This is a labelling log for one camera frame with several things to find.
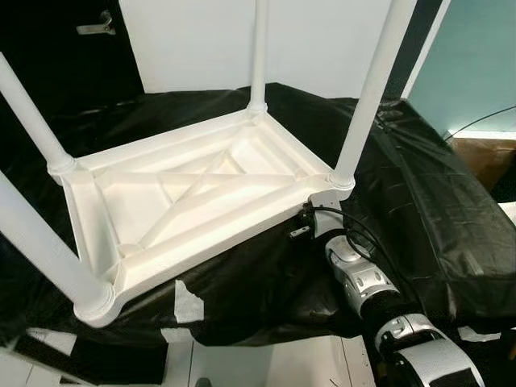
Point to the black plastic cover sheet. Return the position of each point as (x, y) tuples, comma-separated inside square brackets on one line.
[(435, 218)]

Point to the white tape piece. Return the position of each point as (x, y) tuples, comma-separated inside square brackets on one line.
[(480, 334), (188, 305)]

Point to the brown wooden furniture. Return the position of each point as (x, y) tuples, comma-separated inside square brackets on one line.
[(484, 161)]

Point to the dark vertical pillar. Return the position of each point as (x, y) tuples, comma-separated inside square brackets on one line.
[(419, 40)]

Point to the teal glass panel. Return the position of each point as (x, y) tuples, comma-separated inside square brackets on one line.
[(476, 56)]

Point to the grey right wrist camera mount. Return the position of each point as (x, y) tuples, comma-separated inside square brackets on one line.
[(326, 214)]

